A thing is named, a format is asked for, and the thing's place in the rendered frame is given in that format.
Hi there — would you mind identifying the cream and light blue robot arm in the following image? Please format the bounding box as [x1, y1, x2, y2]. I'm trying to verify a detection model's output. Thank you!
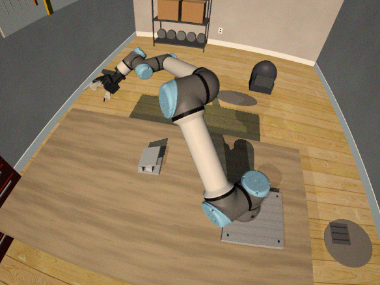
[117, 47, 271, 227]

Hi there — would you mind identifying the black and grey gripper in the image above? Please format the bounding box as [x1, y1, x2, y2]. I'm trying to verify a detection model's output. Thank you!
[83, 67, 126, 102]

